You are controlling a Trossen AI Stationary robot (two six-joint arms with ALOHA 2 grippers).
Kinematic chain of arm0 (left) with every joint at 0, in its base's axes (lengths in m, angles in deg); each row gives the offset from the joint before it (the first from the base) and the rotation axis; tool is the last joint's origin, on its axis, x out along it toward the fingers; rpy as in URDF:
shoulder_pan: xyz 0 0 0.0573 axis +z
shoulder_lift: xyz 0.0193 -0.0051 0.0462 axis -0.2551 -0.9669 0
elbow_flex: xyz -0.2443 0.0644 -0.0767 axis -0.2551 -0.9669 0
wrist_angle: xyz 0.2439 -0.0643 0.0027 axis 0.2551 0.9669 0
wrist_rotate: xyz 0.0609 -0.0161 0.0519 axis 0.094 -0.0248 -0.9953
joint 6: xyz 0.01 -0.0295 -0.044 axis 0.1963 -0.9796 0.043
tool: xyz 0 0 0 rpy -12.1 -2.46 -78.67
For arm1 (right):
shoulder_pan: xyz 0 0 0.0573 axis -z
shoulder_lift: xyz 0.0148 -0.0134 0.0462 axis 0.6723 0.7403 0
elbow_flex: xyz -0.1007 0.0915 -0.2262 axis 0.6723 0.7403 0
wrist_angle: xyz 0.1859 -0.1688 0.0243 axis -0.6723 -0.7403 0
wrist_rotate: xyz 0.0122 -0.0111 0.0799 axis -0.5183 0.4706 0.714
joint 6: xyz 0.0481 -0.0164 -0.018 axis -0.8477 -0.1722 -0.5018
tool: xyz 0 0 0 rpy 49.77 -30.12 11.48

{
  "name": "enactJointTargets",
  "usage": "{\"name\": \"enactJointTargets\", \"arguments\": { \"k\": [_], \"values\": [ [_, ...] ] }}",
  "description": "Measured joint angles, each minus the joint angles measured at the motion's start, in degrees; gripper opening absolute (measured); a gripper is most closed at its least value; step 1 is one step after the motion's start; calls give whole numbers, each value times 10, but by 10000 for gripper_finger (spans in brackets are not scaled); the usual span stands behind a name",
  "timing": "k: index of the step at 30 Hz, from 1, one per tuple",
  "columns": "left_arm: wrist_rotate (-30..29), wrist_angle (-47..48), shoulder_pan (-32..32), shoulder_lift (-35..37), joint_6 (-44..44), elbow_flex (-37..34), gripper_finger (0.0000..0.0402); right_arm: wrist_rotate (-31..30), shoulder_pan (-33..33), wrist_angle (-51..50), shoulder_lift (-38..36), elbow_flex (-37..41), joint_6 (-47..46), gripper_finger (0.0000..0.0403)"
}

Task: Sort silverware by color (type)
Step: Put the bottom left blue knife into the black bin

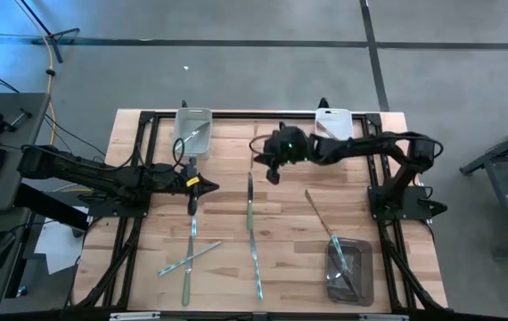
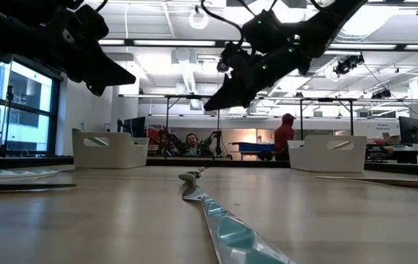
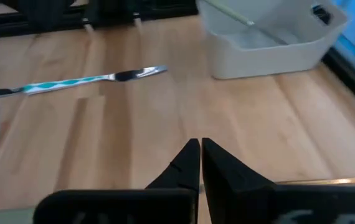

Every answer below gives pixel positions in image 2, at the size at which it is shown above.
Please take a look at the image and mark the person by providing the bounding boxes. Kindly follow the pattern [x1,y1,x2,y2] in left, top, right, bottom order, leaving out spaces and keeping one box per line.
[274,113,296,161]
[182,132,205,158]

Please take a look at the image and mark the teal packet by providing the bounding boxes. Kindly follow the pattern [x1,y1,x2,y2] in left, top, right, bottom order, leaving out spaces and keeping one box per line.
[0,168,60,181]

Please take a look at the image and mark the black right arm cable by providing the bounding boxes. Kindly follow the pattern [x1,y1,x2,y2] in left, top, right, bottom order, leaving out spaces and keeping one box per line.
[200,0,246,45]

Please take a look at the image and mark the large black framed window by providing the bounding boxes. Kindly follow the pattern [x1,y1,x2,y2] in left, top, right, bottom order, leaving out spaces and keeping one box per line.
[0,54,63,157]

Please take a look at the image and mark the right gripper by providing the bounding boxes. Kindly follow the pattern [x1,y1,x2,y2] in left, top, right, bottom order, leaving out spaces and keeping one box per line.
[203,38,312,111]

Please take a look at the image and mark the black computer monitor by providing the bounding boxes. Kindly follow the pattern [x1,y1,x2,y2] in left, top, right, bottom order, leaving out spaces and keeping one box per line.
[398,116,418,145]
[122,116,147,139]

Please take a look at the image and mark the black table frame rail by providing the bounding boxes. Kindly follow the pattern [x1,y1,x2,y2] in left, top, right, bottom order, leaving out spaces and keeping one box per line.
[0,155,418,177]

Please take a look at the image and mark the black overhead camera cluster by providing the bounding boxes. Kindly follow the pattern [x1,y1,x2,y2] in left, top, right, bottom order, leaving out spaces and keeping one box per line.
[332,53,366,77]

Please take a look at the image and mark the gold cutlery piece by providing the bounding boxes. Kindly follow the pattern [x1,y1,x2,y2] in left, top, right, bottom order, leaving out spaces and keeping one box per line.
[0,183,78,194]

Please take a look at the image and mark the cluttered black desk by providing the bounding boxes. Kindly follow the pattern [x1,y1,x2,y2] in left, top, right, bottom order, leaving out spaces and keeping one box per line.
[364,142,418,166]

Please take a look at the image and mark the white ceiling duct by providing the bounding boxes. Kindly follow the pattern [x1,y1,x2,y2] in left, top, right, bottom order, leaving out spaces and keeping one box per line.
[174,47,201,111]

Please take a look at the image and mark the white ceiling ring fixture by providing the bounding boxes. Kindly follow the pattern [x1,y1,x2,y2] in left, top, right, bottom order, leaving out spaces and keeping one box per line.
[188,9,210,31]

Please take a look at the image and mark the long ceiling light track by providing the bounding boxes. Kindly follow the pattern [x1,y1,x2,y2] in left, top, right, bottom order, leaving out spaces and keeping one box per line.
[97,37,418,52]

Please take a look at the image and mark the blue topped table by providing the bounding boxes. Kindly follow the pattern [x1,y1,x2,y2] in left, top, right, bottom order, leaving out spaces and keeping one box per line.
[230,142,276,161]

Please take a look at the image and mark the white plastic bin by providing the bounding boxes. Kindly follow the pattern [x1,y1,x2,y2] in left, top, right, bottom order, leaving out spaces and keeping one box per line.
[287,134,368,174]
[71,128,150,170]

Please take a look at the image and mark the black metal frame stand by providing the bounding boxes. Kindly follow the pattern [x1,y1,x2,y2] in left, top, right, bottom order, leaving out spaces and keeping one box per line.
[164,94,221,159]
[298,97,356,142]

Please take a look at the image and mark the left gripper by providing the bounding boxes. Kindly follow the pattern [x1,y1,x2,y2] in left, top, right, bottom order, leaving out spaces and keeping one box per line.
[29,3,136,97]

